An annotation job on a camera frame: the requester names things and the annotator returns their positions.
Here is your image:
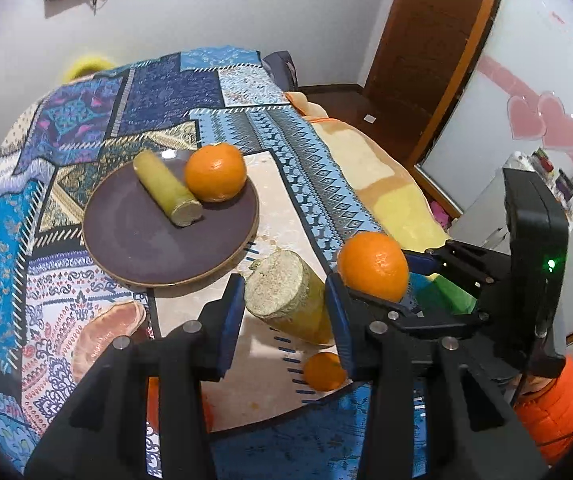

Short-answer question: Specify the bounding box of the large orange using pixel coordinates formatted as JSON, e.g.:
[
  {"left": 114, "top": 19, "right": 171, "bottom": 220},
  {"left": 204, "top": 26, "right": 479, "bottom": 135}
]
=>
[
  {"left": 337, "top": 232, "right": 410, "bottom": 302},
  {"left": 184, "top": 143, "right": 247, "bottom": 203}
]

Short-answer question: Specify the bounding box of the thick sugarcane stump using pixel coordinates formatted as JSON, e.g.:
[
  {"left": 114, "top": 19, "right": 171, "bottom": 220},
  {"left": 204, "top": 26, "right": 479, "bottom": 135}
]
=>
[{"left": 245, "top": 250, "right": 334, "bottom": 347}]

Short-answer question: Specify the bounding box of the white cabinet with items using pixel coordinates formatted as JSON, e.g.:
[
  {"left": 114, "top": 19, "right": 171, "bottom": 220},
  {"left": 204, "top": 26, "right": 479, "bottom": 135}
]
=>
[{"left": 450, "top": 148, "right": 573, "bottom": 254}]

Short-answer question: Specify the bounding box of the small mandarin orange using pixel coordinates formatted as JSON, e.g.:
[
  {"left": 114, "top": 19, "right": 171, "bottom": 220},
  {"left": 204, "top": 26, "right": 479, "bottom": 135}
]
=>
[{"left": 303, "top": 352, "right": 347, "bottom": 391}]

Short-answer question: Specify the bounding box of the pink pomelo segment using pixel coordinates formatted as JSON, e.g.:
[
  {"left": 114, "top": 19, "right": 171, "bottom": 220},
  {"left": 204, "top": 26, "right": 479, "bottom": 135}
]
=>
[{"left": 72, "top": 300, "right": 149, "bottom": 384}]

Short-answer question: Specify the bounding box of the orange jacket sleeve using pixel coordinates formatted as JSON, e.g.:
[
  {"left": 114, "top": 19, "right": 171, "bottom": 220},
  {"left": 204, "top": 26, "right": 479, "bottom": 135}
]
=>
[{"left": 514, "top": 356, "right": 573, "bottom": 466}]

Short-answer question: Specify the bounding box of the yellow orange fleece blanket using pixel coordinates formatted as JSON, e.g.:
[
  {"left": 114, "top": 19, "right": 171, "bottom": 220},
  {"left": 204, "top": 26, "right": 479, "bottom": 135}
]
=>
[{"left": 285, "top": 91, "right": 449, "bottom": 252}]

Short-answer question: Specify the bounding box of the blue patchwork bedspread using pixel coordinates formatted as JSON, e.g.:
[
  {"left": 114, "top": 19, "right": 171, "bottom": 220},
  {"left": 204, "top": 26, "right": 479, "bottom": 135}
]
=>
[{"left": 0, "top": 46, "right": 384, "bottom": 474}]

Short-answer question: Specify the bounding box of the dark purple round plate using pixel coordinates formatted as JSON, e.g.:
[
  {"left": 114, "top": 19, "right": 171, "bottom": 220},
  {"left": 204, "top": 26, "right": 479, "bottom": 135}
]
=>
[{"left": 81, "top": 150, "right": 259, "bottom": 287}]

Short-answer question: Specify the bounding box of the large orange on plate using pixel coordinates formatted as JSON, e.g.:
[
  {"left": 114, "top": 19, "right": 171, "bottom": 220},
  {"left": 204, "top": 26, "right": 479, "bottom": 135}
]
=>
[{"left": 184, "top": 143, "right": 247, "bottom": 203}]

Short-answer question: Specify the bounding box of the yellow sugarcane piece on plate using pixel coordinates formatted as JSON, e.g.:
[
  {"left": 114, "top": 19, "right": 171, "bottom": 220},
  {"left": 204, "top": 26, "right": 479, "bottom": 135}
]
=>
[{"left": 132, "top": 150, "right": 203, "bottom": 228}]

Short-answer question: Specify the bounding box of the brown wooden door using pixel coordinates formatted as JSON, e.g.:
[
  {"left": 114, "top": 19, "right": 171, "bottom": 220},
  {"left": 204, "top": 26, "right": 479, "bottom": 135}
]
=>
[{"left": 365, "top": 0, "right": 483, "bottom": 162}]

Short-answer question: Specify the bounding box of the dark bag behind bed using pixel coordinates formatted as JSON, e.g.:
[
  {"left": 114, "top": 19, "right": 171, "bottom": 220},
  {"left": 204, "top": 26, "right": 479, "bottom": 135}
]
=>
[{"left": 262, "top": 51, "right": 298, "bottom": 91}]

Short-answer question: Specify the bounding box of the yellow plush toy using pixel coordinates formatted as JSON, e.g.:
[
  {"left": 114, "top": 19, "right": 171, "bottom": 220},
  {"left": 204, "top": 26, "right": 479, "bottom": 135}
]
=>
[{"left": 62, "top": 54, "right": 116, "bottom": 84}]

